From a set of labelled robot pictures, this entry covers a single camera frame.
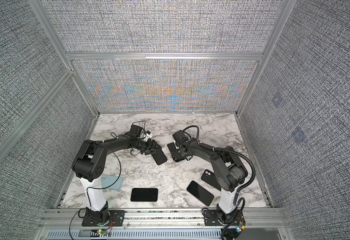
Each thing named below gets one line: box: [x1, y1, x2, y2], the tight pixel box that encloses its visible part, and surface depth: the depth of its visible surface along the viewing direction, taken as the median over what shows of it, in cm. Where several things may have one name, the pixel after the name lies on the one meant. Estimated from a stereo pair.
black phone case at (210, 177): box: [201, 169, 222, 191], surface depth 89 cm
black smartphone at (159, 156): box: [151, 142, 168, 165], surface depth 97 cm
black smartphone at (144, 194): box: [130, 188, 158, 202], surface depth 83 cm
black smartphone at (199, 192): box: [186, 180, 214, 207], surface depth 83 cm
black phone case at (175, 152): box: [167, 142, 185, 162], surface depth 87 cm
